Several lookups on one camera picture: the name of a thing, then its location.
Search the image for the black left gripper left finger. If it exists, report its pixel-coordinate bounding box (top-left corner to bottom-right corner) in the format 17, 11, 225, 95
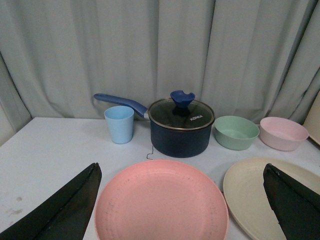
0, 163, 102, 240

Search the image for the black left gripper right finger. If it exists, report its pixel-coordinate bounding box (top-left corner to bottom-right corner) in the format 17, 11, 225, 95
263, 163, 320, 240

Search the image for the pink plate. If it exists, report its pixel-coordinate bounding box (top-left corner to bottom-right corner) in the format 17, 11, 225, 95
95, 159, 229, 240

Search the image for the cream plate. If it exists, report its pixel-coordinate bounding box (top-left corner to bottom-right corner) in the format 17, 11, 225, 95
223, 157, 320, 240

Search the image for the pink bowl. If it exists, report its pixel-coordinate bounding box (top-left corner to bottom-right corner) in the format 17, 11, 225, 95
259, 117, 309, 152

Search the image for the cream object at right edge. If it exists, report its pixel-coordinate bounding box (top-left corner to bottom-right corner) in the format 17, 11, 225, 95
303, 102, 320, 145

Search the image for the green bowl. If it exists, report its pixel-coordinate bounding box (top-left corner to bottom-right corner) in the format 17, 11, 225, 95
214, 115, 260, 151

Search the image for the light blue cup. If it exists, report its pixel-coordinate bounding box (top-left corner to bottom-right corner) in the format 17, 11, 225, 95
104, 105, 134, 144

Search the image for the dark blue saucepan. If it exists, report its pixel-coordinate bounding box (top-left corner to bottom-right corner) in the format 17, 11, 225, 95
93, 93, 214, 158

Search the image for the glass pot lid blue knob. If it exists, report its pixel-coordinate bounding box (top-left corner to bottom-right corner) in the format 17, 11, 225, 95
148, 90, 215, 131

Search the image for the grey curtain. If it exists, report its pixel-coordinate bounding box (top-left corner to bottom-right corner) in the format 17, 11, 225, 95
0, 0, 320, 143

